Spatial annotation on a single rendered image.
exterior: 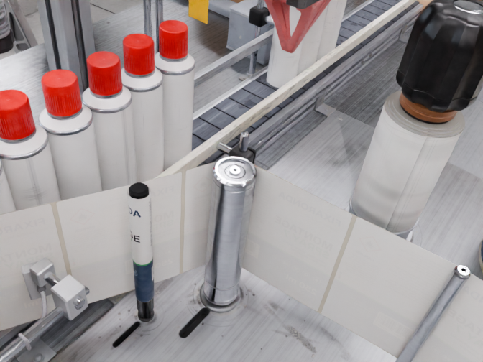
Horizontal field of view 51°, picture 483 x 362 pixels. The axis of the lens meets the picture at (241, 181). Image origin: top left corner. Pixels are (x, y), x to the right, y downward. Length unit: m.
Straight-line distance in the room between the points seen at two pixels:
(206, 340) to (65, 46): 0.39
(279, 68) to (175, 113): 0.28
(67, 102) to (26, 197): 0.10
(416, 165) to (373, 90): 0.50
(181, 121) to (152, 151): 0.05
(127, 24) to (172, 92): 0.57
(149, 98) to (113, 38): 0.55
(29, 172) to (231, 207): 0.20
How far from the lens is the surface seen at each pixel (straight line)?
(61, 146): 0.53
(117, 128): 0.56
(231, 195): 0.42
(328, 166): 0.75
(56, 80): 0.51
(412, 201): 0.60
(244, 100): 0.85
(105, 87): 0.54
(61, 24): 0.66
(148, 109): 0.59
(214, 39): 1.13
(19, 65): 1.05
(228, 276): 0.51
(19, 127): 0.49
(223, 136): 0.71
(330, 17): 0.95
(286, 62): 0.86
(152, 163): 0.64
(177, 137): 0.66
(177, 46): 0.60
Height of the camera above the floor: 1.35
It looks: 43 degrees down
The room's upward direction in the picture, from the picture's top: 8 degrees clockwise
